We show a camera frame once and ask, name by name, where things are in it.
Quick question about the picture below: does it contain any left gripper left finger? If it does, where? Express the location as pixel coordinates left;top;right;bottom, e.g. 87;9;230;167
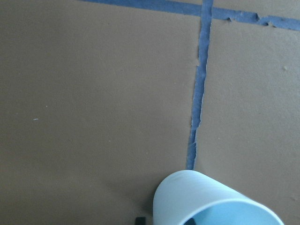
135;217;146;225

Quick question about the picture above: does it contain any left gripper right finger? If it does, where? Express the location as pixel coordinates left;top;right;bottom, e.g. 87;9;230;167
186;218;196;225

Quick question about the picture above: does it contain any light blue cup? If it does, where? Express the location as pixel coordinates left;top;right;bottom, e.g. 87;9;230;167
153;170;283;225

